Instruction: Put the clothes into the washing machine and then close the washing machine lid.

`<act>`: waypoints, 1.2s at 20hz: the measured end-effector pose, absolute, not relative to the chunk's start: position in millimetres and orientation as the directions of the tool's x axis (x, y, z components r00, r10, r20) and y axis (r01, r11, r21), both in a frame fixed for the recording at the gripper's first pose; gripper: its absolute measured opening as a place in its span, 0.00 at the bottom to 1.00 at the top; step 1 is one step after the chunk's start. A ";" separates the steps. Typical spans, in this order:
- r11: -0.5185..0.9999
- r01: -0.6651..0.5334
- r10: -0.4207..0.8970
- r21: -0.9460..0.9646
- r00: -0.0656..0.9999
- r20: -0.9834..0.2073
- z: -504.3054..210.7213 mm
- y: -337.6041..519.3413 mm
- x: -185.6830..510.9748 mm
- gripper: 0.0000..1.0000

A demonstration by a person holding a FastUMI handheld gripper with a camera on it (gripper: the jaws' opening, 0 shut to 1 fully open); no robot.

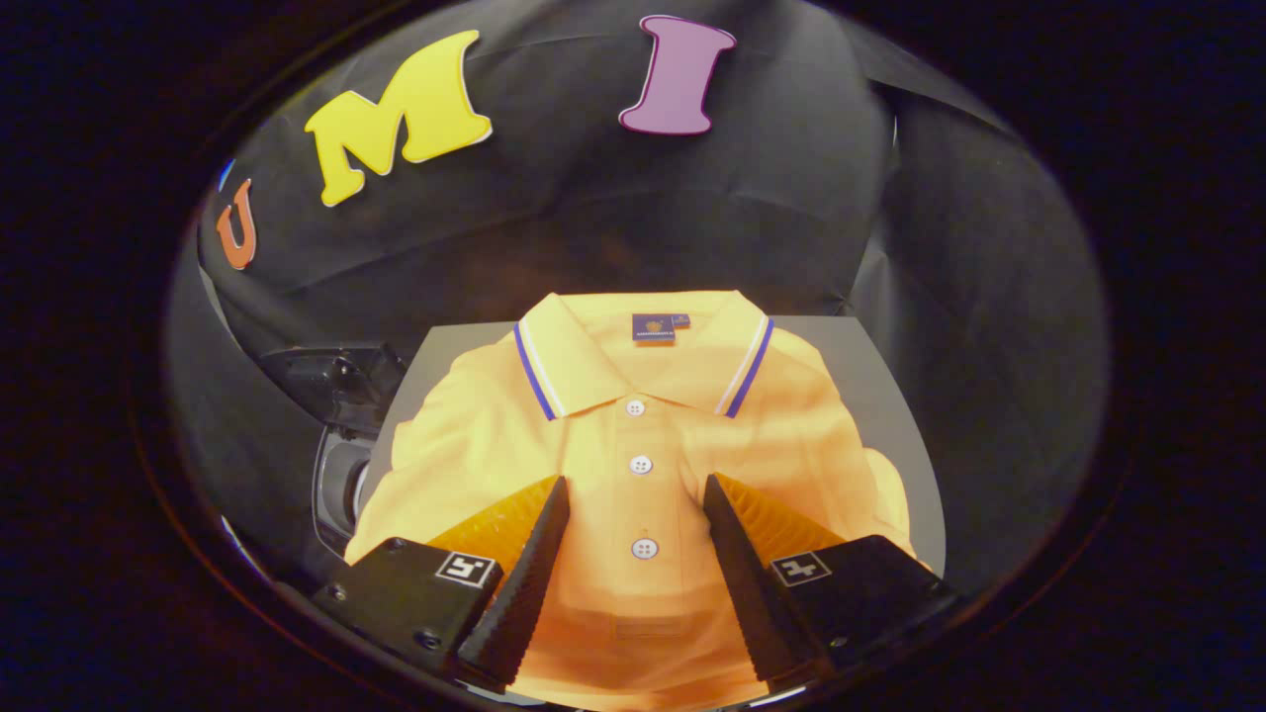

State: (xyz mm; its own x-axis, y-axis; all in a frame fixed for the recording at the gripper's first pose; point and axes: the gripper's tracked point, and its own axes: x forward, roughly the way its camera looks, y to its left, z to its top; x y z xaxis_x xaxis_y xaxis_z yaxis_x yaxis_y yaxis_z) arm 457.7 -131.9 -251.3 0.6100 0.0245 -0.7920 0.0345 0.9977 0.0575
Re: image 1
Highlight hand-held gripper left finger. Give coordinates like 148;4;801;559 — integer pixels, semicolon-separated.
315;475;572;693

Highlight dark transparent washing machine lid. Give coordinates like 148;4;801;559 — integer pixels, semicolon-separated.
259;341;408;438

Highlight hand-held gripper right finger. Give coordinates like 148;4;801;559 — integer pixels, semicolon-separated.
703;473;958;688

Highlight black backdrop cloth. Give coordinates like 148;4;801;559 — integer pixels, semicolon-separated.
163;0;1109;594

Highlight yellow polo shirt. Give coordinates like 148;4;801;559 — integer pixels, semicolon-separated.
344;289;916;712

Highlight grey cabinet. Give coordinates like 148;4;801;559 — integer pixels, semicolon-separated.
366;316;948;579

